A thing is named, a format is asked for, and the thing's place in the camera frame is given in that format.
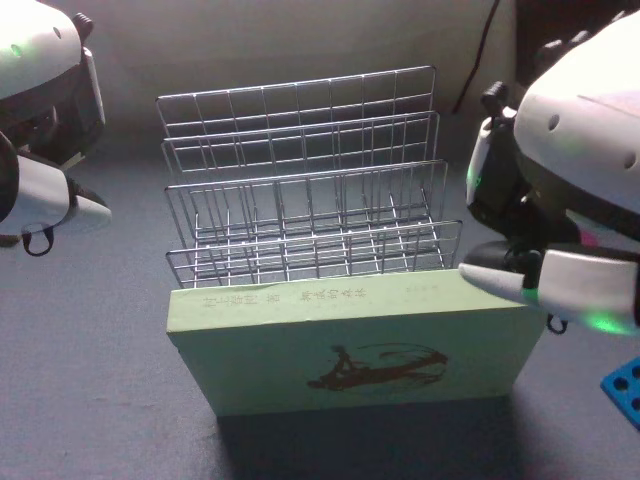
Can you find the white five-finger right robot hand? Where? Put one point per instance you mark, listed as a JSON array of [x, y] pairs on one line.
[[575, 130]]

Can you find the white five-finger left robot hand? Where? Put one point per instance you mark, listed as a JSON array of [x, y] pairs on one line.
[[35, 45]]

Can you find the light green wooden box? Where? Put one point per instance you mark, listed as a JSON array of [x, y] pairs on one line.
[[300, 360]]

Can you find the blue block with round holes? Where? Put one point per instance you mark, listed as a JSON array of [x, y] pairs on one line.
[[611, 392]]

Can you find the dark grey table cloth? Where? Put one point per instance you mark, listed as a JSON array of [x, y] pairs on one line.
[[100, 375]]

